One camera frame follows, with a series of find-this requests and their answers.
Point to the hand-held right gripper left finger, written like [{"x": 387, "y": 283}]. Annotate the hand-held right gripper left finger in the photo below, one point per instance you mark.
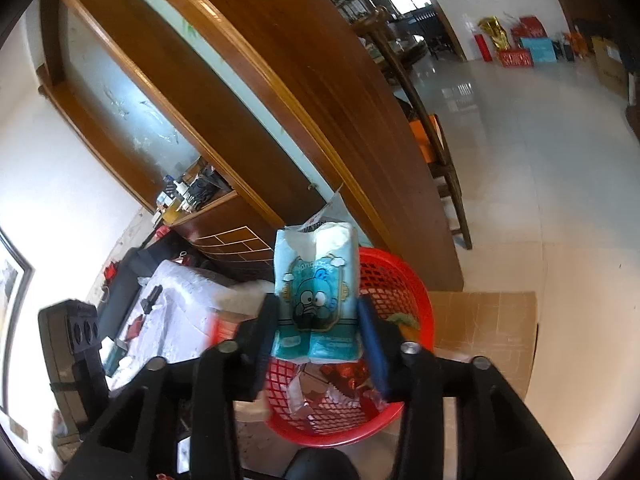
[{"x": 265, "y": 350}]

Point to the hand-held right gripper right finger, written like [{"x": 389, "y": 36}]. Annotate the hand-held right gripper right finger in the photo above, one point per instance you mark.
[{"x": 377, "y": 355}]

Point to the red plastic basket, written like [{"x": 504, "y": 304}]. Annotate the red plastic basket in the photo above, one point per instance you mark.
[{"x": 400, "y": 280}]

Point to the framed horse painting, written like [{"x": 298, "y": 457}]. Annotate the framed horse painting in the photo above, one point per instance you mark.
[{"x": 10, "y": 310}]

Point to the black leather sofa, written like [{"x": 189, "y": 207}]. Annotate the black leather sofa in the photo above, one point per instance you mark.
[{"x": 120, "y": 285}]

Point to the lilac floral tablecloth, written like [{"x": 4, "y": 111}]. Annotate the lilac floral tablecloth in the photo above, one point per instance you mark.
[{"x": 185, "y": 300}]

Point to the black object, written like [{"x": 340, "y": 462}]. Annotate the black object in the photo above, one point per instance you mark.
[{"x": 151, "y": 299}]

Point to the yellow round tin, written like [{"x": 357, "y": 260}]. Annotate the yellow round tin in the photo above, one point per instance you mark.
[{"x": 171, "y": 214}]

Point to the wooden chair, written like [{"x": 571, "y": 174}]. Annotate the wooden chair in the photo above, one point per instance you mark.
[{"x": 442, "y": 170}]

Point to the etched glass panel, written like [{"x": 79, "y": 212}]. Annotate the etched glass panel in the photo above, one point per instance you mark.
[{"x": 125, "y": 110}]

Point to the wooden partition cabinet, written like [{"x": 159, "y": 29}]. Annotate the wooden partition cabinet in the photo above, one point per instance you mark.
[{"x": 300, "y": 85}]

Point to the gold foil bag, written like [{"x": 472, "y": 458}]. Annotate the gold foil bag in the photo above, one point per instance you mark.
[{"x": 494, "y": 34}]

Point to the teal box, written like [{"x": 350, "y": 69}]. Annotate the teal box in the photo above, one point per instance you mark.
[{"x": 537, "y": 50}]

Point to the brown cardboard box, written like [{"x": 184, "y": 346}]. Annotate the brown cardboard box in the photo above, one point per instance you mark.
[{"x": 610, "y": 65}]

